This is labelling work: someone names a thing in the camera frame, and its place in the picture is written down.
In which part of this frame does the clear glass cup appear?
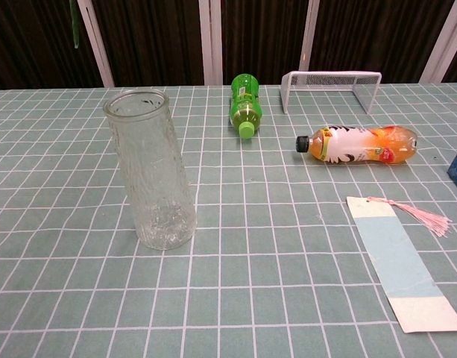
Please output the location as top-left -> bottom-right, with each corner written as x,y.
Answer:
102,88 -> 198,251

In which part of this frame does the green plastic drink bottle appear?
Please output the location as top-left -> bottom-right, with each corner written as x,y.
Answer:
230,73 -> 264,140

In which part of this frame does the green checked tablecloth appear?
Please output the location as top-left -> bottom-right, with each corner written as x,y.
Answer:
0,81 -> 457,358

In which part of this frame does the orange juice plastic bottle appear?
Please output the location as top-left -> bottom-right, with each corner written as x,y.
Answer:
295,125 -> 419,166

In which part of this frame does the black curtain backdrop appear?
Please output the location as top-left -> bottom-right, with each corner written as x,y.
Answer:
0,0 -> 457,92

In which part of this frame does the blue-white bookmark with pink tassel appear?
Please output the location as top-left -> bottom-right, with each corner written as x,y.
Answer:
345,195 -> 457,334

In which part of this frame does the white wire mesh rack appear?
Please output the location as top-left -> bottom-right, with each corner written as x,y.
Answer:
280,70 -> 383,116

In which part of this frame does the white metal frame post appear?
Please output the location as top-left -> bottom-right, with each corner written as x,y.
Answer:
420,0 -> 457,84
76,0 -> 116,89
297,0 -> 323,77
198,0 -> 224,87

